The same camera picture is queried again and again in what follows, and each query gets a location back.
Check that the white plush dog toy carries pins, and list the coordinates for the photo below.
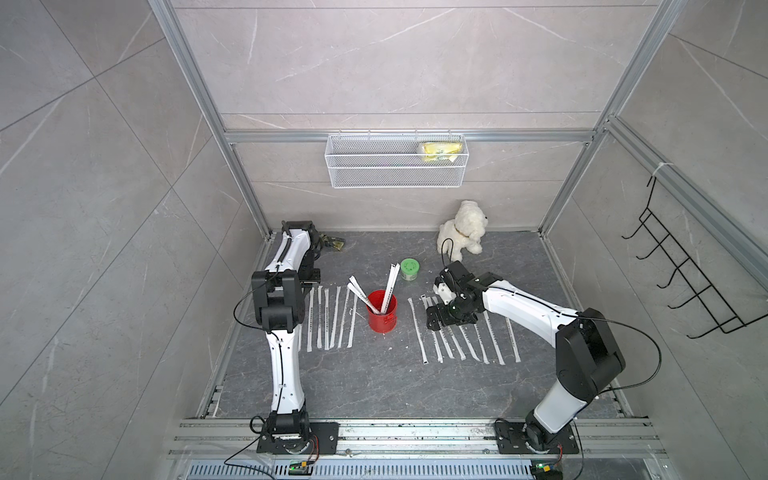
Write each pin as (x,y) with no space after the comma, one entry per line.
(463,232)

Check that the green lid jar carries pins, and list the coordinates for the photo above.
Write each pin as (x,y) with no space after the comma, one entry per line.
(409,269)

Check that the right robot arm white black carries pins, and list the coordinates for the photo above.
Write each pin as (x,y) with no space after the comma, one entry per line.
(587,355)

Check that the red cup container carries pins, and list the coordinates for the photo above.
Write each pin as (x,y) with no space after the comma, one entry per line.
(385,320)

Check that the white straw eleventh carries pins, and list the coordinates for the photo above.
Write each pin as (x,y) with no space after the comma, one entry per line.
(334,324)

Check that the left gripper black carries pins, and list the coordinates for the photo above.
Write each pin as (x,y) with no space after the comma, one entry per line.
(316,276)

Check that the white straw thirteenth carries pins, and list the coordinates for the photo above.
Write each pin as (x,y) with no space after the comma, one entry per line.
(319,336)

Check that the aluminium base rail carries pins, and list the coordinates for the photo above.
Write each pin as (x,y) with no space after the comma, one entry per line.
(630,438)

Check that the black wire hook rack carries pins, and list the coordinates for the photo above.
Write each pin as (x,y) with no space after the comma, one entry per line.
(719,314)

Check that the camouflage cloth piece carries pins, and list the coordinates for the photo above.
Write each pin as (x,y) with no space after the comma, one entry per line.
(335,243)

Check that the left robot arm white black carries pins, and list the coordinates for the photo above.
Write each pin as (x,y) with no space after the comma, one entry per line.
(278,295)

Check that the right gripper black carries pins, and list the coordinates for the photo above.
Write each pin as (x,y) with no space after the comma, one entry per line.
(439,309)

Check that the white wire mesh basket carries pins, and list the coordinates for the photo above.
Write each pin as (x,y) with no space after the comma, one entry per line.
(357,160)

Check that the yellow sponge in basket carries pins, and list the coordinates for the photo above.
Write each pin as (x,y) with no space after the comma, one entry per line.
(440,151)

